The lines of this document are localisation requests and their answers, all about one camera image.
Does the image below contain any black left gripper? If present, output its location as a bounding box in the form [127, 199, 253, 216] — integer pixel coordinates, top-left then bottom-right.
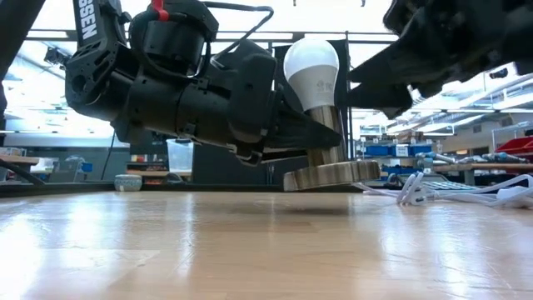
[178, 39, 343, 167]

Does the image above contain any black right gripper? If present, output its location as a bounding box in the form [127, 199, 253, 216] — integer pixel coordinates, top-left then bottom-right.
[348, 0, 503, 120]

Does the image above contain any brushed metal lamp base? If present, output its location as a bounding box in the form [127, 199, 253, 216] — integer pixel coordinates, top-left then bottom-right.
[282, 105, 382, 193]

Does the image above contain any white lightbulb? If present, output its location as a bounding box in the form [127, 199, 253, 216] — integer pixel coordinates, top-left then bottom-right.
[282, 37, 341, 113]

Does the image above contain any black divider panel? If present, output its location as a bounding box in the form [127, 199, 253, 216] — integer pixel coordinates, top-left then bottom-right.
[272, 40, 351, 188]
[192, 141, 271, 188]

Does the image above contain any black calculator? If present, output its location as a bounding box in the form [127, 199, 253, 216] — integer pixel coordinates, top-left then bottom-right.
[420, 179, 474, 192]

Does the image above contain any wooden workbench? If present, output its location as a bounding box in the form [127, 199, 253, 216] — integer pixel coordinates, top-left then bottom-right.
[432, 161, 533, 187]
[0, 154, 41, 187]

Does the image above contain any red storage bin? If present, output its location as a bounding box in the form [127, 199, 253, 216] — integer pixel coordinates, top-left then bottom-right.
[495, 136, 533, 156]

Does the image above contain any black monitor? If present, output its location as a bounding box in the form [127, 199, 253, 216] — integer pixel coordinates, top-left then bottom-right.
[129, 139, 168, 158]

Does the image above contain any small round ceramic bowl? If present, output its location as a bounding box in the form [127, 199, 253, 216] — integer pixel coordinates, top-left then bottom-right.
[114, 173, 143, 193]

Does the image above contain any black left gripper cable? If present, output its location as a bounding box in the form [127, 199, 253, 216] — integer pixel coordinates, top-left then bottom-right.
[199, 1, 275, 63]

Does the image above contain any white lamp cord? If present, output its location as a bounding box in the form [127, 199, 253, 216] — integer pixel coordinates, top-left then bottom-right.
[353, 171, 533, 209]

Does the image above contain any black hanging cable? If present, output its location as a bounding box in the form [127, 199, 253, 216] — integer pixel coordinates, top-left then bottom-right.
[101, 132, 117, 181]

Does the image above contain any red-handled tool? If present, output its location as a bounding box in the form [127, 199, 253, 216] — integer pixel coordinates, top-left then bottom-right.
[150, 0, 171, 22]

